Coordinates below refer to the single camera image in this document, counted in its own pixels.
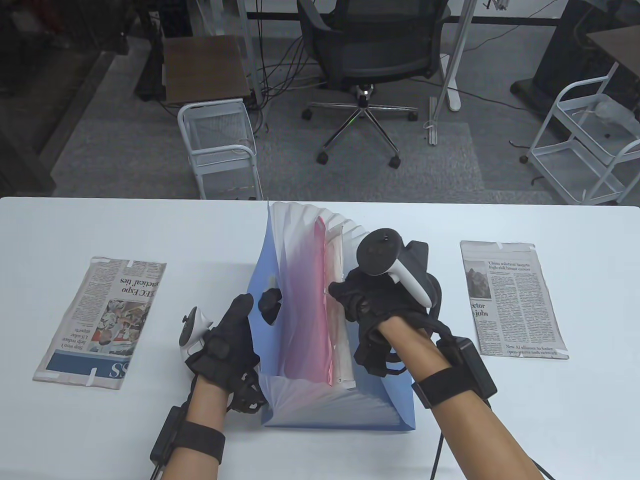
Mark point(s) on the person's right hand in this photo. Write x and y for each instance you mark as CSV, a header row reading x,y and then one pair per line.
x,y
375,300

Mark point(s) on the person's left hand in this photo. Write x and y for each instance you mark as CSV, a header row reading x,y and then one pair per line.
x,y
230,345

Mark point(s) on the cream printed form sheet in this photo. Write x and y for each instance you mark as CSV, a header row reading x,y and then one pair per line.
x,y
342,350

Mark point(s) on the pink paper material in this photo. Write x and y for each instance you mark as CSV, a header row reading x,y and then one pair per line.
x,y
312,310

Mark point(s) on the newspaper with blue banner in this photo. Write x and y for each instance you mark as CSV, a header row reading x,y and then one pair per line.
x,y
100,320

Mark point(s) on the newspaper with grey photo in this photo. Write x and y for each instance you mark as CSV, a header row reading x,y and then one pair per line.
x,y
515,300

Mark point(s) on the person's right forearm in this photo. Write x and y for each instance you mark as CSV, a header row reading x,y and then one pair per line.
x,y
470,440

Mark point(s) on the person's left forearm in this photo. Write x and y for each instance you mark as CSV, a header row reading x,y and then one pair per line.
x,y
205,405

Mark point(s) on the white black handheld controller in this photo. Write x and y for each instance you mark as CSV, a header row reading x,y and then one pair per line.
x,y
380,252
192,327

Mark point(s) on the black wrist battery pack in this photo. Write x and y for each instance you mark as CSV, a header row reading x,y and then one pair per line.
x,y
470,365
167,435

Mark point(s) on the aluminium bar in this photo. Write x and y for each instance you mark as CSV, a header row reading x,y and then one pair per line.
x,y
433,120

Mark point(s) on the black mesh office chair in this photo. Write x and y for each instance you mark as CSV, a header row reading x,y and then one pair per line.
x,y
372,45

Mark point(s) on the white desk leg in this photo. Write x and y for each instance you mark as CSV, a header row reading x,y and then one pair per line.
x,y
457,50

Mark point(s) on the brown wooden side table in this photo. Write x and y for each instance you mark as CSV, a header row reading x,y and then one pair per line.
x,y
205,65

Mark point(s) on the clear plastic bag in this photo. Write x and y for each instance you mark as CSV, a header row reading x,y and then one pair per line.
x,y
612,110

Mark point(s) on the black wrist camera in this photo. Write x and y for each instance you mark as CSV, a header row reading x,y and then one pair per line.
x,y
250,395

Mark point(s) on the black pedestal desk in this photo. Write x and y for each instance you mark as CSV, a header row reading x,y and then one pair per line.
x,y
560,50

